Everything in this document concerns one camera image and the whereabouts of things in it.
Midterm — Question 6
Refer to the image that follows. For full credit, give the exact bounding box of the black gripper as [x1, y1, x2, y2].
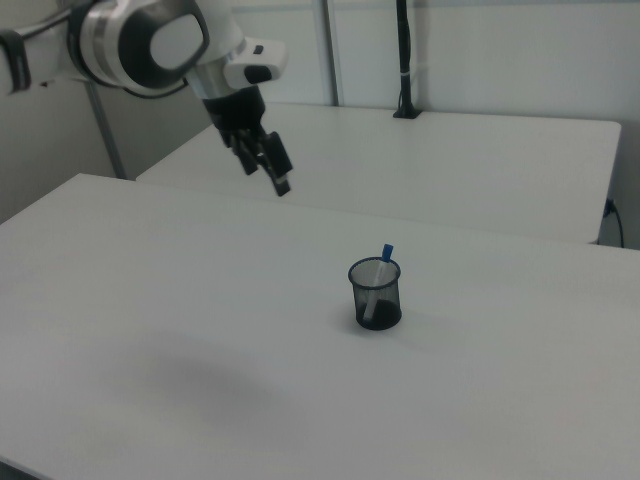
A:
[201, 85, 294, 198]

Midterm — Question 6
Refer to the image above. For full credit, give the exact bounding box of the blue and white marker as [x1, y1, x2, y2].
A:
[363, 243, 396, 322]

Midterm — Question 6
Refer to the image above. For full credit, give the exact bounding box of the white side table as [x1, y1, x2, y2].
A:
[135, 102, 623, 246]

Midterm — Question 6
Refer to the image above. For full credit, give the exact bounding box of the black mesh pen cup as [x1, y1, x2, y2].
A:
[347, 256, 403, 332]

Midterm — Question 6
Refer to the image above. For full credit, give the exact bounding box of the grey metal partition post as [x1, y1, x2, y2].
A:
[83, 79, 127, 180]
[319, 0, 347, 107]

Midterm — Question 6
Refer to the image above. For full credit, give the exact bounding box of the black camera stand pole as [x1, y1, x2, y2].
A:
[392, 0, 422, 120]

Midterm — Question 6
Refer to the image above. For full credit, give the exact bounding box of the black arm strap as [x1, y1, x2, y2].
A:
[0, 29, 32, 96]

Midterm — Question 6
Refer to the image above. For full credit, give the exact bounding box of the black power cable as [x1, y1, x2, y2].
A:
[603, 198, 626, 247]

